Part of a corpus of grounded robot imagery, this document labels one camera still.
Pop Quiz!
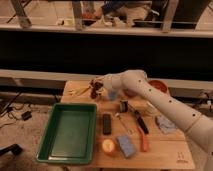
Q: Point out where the metal cup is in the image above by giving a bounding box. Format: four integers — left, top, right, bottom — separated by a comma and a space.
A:
120, 100, 128, 113

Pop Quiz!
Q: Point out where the small light blue cup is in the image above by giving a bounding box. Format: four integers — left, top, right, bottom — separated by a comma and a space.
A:
108, 90, 118, 101

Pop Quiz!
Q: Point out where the green plastic tray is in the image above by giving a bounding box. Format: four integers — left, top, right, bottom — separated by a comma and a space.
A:
37, 103, 97, 165

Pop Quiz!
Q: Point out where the orange round fruit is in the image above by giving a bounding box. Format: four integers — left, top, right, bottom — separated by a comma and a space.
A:
102, 139, 115, 155

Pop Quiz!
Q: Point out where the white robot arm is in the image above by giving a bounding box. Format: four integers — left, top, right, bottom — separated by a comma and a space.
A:
92, 70, 213, 171

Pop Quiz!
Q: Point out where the orange handled tool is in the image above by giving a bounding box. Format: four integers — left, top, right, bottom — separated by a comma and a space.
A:
138, 127, 149, 152

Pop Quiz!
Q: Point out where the blue sponge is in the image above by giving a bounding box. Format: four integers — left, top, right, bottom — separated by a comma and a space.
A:
116, 135, 136, 158

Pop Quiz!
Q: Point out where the black rectangular block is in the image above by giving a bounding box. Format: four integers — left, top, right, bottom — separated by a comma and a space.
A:
103, 114, 111, 135

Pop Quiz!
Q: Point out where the grey blue cloth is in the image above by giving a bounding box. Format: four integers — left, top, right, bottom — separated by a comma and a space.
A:
155, 115, 177, 134

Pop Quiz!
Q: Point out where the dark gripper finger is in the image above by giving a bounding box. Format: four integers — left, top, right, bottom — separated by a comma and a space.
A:
90, 89, 98, 99
92, 82, 103, 91

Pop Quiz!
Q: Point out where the red bowl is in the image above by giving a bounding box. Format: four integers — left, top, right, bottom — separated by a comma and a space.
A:
149, 80, 168, 94

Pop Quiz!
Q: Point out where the metal spoon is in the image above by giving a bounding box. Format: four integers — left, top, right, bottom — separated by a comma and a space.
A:
115, 113, 133, 135

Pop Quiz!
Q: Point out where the wooden table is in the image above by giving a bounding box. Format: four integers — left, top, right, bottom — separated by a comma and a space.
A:
61, 81, 195, 171

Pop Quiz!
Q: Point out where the black power adapter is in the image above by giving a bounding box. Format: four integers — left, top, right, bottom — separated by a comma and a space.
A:
21, 111, 32, 121

